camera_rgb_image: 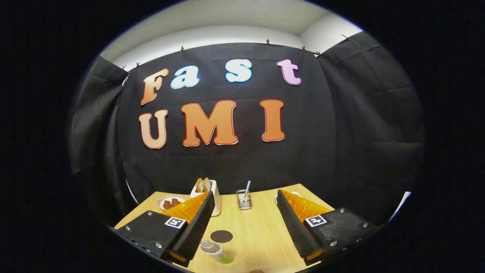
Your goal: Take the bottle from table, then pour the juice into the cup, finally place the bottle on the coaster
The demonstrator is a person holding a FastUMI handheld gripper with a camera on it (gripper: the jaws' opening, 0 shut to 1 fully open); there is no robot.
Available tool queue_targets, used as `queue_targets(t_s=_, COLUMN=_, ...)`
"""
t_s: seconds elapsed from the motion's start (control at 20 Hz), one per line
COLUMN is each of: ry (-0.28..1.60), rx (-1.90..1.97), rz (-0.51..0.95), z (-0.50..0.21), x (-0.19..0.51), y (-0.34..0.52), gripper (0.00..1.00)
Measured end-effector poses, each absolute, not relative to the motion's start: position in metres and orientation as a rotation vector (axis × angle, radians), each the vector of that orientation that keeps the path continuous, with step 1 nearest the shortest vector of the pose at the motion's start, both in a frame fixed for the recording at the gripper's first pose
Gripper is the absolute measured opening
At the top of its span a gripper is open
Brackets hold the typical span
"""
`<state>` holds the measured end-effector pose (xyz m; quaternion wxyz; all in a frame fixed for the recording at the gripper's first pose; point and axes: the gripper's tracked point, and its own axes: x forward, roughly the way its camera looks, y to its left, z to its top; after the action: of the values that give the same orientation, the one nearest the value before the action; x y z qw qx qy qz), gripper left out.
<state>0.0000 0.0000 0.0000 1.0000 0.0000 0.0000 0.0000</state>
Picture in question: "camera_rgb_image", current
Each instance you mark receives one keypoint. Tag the toast slice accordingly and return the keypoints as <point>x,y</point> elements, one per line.
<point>207,184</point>
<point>199,185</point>

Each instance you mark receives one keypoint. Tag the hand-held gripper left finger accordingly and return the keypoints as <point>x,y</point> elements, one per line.
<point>197,231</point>

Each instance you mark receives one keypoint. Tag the red-brown food piece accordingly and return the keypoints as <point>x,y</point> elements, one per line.
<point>176,201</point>
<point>167,205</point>

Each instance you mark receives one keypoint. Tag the wooden table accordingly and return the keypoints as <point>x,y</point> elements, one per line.
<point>257,235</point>

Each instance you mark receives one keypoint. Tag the white toaster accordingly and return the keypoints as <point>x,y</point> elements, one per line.
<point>216,189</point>

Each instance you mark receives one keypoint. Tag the clear plastic juice bottle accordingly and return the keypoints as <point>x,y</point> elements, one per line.
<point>214,250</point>

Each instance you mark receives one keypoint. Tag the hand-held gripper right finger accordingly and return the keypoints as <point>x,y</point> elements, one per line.
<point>295,227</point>

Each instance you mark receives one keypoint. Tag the striped straw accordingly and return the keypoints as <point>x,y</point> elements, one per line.
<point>247,186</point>

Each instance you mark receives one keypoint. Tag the white round plate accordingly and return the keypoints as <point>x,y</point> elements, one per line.
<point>162,200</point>

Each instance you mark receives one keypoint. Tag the dark brown round coaster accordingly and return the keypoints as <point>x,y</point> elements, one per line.
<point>221,236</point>

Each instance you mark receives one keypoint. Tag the white divided seed dish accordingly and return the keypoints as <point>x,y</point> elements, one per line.
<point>276,199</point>

